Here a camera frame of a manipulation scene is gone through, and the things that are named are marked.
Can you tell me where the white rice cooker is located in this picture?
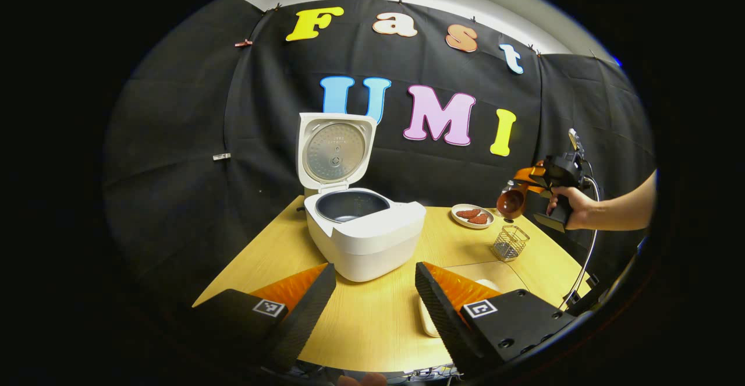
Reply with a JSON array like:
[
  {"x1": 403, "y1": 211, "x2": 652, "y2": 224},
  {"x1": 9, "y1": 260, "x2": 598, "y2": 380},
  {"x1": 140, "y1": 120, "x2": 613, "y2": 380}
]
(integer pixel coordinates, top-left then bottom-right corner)
[{"x1": 296, "y1": 112, "x2": 427, "y2": 283}]

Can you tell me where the wire chopstick holder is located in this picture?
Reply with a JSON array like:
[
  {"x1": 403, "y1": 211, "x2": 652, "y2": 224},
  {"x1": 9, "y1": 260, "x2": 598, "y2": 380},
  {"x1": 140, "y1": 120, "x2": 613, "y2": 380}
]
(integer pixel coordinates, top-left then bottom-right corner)
[{"x1": 491, "y1": 225, "x2": 530, "y2": 263}]

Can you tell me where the brown wooden spoon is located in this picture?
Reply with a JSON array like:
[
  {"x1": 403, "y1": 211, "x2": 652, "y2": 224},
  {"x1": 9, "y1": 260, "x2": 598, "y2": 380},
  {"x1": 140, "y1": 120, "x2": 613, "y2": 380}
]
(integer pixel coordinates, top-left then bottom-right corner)
[{"x1": 496, "y1": 168, "x2": 545, "y2": 220}]

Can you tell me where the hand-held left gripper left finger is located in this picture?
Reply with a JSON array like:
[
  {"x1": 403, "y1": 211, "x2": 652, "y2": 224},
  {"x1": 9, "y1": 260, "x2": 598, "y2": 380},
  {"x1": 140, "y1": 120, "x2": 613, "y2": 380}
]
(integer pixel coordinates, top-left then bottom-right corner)
[{"x1": 192, "y1": 263, "x2": 338, "y2": 375}]

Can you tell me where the tray of white rice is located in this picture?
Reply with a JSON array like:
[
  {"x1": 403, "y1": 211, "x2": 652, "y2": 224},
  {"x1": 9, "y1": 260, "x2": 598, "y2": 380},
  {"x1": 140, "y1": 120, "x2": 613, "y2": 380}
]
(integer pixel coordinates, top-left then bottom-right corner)
[{"x1": 418, "y1": 261, "x2": 514, "y2": 338}]

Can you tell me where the black table corner bracket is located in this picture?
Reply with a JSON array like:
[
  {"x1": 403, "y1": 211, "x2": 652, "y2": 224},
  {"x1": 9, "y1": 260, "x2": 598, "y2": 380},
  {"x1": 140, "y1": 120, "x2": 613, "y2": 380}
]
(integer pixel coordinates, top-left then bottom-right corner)
[{"x1": 563, "y1": 274, "x2": 609, "y2": 317}]

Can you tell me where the white round plate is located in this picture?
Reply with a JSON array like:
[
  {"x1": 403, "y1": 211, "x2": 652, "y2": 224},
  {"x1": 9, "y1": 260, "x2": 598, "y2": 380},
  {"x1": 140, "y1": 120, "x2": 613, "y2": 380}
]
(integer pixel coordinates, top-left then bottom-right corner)
[{"x1": 451, "y1": 203, "x2": 495, "y2": 229}]

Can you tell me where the grey right gripper cable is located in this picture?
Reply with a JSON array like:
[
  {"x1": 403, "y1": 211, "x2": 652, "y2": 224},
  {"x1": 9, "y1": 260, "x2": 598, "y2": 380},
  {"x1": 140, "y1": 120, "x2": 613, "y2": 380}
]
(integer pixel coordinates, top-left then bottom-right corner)
[{"x1": 558, "y1": 175, "x2": 600, "y2": 311}]

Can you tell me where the black backdrop cloth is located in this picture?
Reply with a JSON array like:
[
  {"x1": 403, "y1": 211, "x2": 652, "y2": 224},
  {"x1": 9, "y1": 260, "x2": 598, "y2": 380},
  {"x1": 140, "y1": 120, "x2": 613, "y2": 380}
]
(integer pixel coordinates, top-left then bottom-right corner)
[{"x1": 102, "y1": 0, "x2": 658, "y2": 311}]

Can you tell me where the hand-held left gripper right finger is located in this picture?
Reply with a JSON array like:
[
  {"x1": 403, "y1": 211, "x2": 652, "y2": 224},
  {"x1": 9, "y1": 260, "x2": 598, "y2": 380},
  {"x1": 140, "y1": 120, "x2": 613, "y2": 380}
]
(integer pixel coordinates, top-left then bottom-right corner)
[{"x1": 414, "y1": 261, "x2": 578, "y2": 377}]

